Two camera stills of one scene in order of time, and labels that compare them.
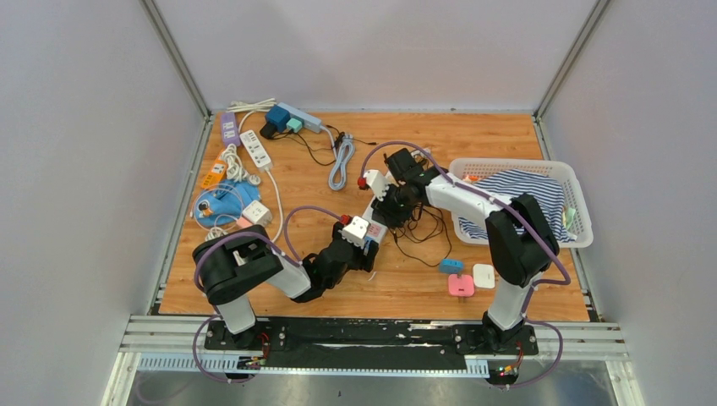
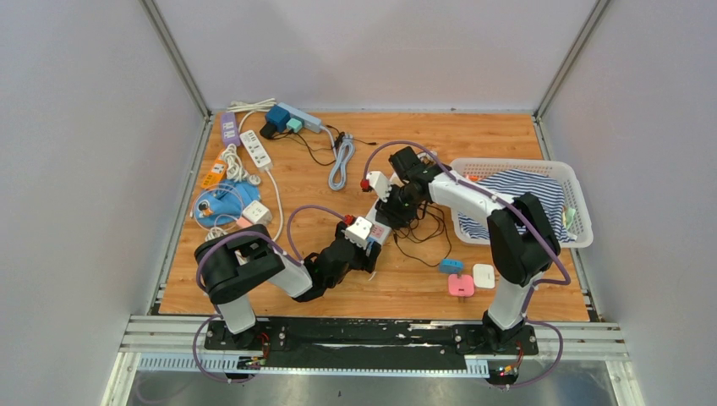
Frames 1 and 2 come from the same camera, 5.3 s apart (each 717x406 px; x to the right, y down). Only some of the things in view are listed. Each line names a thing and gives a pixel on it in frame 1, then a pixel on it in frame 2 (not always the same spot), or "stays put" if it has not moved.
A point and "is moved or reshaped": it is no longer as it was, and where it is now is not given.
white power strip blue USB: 378,227 stays put
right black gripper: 384,211 stays put
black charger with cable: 443,219 is moved or reshaped
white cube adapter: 257,213 stays put
